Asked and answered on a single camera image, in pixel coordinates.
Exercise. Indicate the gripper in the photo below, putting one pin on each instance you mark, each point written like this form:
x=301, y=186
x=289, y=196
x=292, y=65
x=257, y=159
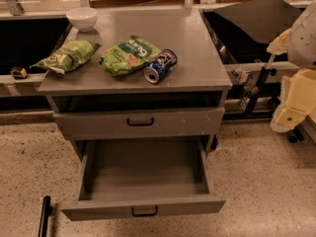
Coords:
x=303, y=41

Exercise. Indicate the grey drawer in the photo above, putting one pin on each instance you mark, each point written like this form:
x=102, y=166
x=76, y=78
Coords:
x=139, y=124
x=150, y=177

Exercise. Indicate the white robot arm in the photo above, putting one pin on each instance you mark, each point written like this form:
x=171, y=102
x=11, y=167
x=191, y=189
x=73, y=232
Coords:
x=298, y=42

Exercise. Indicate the grey drawer cabinet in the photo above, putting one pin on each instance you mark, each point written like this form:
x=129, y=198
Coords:
x=198, y=80

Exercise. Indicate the black tray stand table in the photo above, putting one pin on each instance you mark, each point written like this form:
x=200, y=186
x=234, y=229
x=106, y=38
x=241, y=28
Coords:
x=241, y=33

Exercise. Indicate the crushed blue soda can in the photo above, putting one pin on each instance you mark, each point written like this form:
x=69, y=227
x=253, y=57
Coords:
x=160, y=66

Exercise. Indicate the green chip bag centre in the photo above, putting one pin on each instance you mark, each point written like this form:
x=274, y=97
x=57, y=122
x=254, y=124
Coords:
x=128, y=56

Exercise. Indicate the green chip bag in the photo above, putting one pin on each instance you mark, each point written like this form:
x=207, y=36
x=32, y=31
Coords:
x=69, y=56
x=128, y=56

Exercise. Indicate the white bowl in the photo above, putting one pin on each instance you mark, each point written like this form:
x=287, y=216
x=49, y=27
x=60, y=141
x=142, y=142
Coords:
x=83, y=19

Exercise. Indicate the green chip bag left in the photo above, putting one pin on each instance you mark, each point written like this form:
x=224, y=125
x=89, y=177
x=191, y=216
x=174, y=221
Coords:
x=69, y=56

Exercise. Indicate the black bar on floor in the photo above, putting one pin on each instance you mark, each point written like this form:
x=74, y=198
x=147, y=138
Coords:
x=46, y=210

